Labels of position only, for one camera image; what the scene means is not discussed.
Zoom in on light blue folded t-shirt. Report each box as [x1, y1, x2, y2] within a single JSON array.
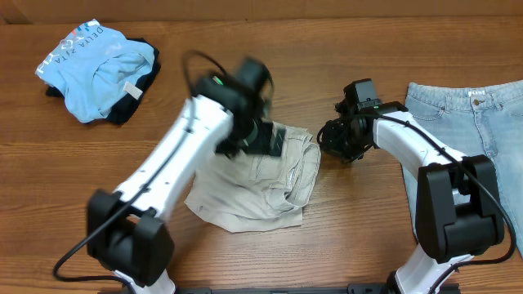
[[34, 18, 156, 124]]

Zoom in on light blue denim jeans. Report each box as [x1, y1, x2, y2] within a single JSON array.
[[405, 81, 522, 250]]

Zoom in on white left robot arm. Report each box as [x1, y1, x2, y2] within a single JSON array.
[[87, 57, 285, 293]]

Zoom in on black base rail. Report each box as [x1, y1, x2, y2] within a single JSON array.
[[175, 283, 394, 294]]

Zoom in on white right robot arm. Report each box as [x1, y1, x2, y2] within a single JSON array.
[[317, 102, 507, 294]]

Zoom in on black folded garment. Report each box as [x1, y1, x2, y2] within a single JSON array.
[[44, 37, 161, 127]]

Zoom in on beige khaki shorts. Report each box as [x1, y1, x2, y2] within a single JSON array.
[[185, 126, 321, 233]]

